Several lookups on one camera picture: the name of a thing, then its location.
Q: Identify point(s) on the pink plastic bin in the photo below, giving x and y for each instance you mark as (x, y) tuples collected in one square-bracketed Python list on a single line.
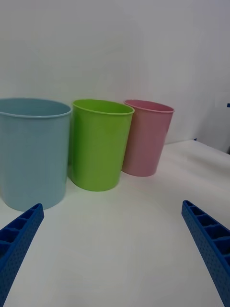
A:
[(147, 144)]

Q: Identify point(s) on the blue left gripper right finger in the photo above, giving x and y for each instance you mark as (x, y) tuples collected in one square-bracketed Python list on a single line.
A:
[(210, 244)]

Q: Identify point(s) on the pale blue plastic bin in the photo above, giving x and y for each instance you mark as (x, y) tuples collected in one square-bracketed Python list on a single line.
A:
[(33, 158)]

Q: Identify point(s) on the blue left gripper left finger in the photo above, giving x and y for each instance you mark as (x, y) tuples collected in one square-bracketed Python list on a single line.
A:
[(21, 242)]

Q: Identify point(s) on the green plastic bin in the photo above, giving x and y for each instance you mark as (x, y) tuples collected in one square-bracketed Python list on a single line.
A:
[(98, 153)]

